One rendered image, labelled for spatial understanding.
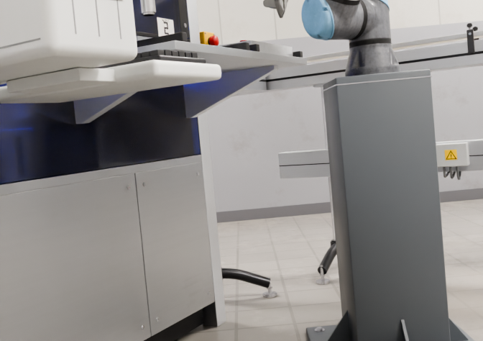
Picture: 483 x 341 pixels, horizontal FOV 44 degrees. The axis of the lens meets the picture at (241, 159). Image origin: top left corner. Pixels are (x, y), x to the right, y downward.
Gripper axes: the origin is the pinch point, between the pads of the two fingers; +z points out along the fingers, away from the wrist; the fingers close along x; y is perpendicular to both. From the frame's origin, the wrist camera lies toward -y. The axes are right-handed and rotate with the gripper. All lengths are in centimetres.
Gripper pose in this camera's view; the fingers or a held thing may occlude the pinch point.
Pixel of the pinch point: (282, 13)
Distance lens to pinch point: 186.0
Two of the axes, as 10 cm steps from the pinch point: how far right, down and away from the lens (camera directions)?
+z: 0.9, 9.9, 0.5
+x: -5.0, 0.9, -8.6
